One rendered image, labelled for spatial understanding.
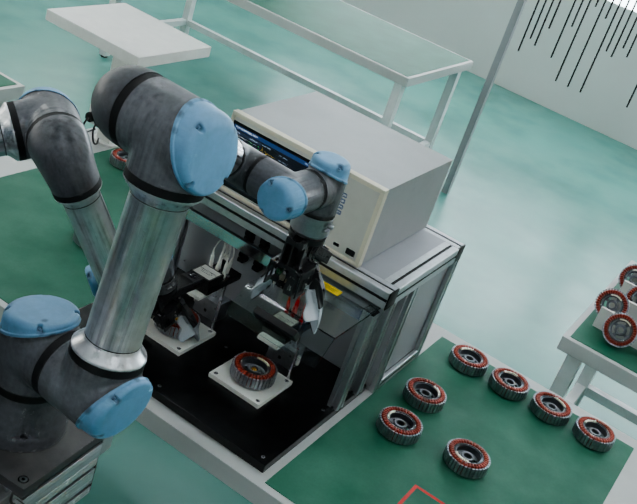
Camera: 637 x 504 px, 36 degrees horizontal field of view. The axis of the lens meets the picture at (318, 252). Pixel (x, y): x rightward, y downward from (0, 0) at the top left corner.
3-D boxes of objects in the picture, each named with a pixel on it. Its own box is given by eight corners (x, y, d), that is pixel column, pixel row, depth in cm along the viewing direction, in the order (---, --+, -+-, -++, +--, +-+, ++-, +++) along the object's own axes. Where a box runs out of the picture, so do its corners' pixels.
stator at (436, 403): (410, 413, 247) (415, 401, 245) (396, 385, 256) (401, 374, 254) (448, 416, 251) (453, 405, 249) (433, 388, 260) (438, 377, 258)
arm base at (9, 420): (22, 466, 152) (32, 417, 148) (-49, 418, 156) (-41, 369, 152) (85, 423, 165) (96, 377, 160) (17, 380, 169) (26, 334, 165)
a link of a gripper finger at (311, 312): (301, 342, 185) (289, 296, 183) (315, 331, 190) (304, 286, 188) (315, 341, 183) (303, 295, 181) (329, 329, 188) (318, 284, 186)
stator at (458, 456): (460, 442, 242) (465, 431, 241) (494, 471, 236) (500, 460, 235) (433, 456, 234) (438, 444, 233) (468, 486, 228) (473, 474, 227)
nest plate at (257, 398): (257, 409, 226) (258, 405, 226) (207, 376, 232) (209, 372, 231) (291, 385, 239) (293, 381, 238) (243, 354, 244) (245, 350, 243)
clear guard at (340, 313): (313, 369, 205) (321, 347, 202) (224, 313, 213) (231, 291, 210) (383, 320, 231) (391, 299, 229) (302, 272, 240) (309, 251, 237)
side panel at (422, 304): (372, 393, 250) (414, 290, 235) (363, 387, 251) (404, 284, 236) (418, 355, 273) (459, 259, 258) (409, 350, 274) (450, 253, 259)
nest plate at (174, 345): (178, 356, 235) (179, 352, 234) (132, 325, 240) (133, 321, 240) (215, 335, 247) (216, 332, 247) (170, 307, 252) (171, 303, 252)
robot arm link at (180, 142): (79, 384, 158) (180, 71, 138) (144, 436, 152) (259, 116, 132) (22, 404, 148) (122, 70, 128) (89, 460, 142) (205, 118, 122)
